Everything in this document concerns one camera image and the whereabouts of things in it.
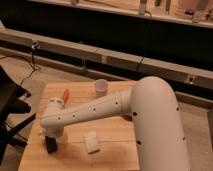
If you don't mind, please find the black eraser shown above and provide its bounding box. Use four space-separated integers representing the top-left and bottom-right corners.
45 137 57 153

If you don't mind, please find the white plastic cup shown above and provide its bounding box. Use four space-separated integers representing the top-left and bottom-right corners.
94 79 108 97

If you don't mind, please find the white sponge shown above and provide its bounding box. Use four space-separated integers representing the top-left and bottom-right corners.
84 131 100 154

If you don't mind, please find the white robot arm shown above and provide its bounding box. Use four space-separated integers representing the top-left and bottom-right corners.
40 76 191 171

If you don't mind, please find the black chair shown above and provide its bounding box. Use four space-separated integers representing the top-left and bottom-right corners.
0 65 35 164

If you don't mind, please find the black floor cable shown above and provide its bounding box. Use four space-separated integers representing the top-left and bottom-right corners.
0 41 42 88

